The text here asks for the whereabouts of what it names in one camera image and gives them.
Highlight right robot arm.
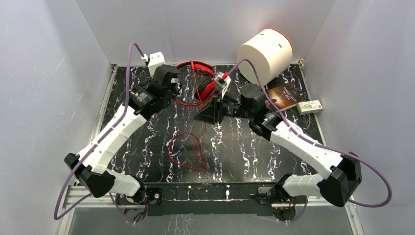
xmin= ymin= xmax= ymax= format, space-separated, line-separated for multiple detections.
xmin=194 ymin=84 xmax=362 ymax=207

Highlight black front mounting rail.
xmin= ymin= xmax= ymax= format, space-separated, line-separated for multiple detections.
xmin=146 ymin=182 xmax=279 ymax=216

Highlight small green white box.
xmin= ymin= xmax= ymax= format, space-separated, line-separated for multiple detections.
xmin=297 ymin=100 xmax=323 ymax=115

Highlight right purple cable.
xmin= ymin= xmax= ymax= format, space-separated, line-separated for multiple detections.
xmin=225 ymin=58 xmax=393 ymax=209

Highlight white cylindrical container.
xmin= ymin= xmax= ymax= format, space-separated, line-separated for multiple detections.
xmin=236 ymin=28 xmax=294 ymax=86

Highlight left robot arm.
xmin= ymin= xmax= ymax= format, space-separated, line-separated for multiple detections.
xmin=64 ymin=64 xmax=180 ymax=204

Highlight dark paperback book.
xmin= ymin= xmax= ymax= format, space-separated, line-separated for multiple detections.
xmin=267 ymin=84 xmax=306 ymax=111

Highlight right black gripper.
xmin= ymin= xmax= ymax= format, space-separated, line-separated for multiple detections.
xmin=193 ymin=90 xmax=254 ymax=125

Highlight red headphone cable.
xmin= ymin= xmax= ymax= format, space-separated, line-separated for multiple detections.
xmin=167 ymin=60 xmax=210 ymax=172

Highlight red black headphones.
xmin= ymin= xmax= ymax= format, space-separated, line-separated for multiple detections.
xmin=173 ymin=60 xmax=214 ymax=107

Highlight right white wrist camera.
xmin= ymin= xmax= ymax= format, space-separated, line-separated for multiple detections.
xmin=214 ymin=72 xmax=231 ymax=98

